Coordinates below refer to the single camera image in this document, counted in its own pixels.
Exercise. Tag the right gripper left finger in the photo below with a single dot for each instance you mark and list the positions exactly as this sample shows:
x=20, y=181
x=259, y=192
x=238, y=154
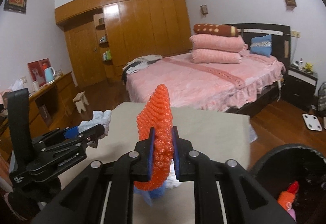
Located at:
x=103, y=192

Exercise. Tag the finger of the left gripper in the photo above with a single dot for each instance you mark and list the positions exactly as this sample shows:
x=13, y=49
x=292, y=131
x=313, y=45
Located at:
x=56, y=136
x=69, y=146

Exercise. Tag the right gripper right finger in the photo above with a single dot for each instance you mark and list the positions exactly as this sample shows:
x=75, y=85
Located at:
x=224, y=192

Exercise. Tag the white tissue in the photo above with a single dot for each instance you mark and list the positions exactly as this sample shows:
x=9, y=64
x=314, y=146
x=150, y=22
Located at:
x=171, y=181
x=99, y=117

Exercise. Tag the orange foam fruit net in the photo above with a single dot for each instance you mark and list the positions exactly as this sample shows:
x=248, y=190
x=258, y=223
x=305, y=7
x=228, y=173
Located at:
x=157, y=114

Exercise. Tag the black trash bin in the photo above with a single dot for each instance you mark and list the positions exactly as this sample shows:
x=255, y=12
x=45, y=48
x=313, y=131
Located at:
x=281, y=166

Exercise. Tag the blue plastic trash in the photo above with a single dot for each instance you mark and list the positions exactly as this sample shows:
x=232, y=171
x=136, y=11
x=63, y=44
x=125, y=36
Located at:
x=149, y=196

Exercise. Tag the wooden side cabinet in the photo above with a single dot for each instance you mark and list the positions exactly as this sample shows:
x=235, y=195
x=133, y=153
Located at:
x=51, y=106

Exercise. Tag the small white stool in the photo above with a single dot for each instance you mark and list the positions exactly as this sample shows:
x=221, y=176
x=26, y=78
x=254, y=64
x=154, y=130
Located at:
x=81, y=101

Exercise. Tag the light blue kettle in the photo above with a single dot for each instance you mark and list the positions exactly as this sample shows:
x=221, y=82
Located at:
x=49, y=74

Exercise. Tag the red box behind kettle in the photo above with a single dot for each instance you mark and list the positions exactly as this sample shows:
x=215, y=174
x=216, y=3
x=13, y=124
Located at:
x=37, y=68

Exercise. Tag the clothes pile on bed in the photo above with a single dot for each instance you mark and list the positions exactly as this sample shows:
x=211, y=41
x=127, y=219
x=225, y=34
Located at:
x=138, y=64

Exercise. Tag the white bathroom scale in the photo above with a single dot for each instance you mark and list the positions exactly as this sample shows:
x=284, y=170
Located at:
x=312, y=122

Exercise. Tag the wooden wardrobe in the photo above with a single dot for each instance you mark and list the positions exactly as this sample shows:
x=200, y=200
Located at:
x=104, y=35

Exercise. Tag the pink bed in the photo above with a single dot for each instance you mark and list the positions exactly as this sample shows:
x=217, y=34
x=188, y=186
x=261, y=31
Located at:
x=205, y=86

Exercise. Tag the black nightstand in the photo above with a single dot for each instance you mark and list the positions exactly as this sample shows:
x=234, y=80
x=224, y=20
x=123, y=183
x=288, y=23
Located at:
x=299, y=88

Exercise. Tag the yellow toy on nightstand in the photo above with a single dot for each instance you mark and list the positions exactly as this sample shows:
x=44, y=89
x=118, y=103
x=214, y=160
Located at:
x=308, y=67

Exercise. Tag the lower pink folded quilt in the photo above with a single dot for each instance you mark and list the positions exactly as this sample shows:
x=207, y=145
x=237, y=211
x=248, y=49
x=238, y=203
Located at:
x=215, y=56

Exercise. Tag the pink folded quilt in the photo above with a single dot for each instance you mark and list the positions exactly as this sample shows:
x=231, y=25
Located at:
x=207, y=41
x=215, y=56

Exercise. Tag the blue pillow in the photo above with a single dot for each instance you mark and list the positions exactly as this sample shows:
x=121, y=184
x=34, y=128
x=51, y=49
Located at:
x=261, y=45

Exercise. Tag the upper pink folded quilt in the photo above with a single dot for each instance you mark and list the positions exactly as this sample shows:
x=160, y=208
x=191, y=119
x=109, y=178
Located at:
x=207, y=41

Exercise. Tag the brown dotted rolled blanket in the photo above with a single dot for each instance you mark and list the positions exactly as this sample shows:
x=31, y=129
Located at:
x=216, y=30

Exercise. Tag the wall power socket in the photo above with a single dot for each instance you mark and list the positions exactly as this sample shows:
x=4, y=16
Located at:
x=295, y=34

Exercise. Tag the left wall lamp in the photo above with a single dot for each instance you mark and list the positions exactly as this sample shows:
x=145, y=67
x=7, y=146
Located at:
x=204, y=10

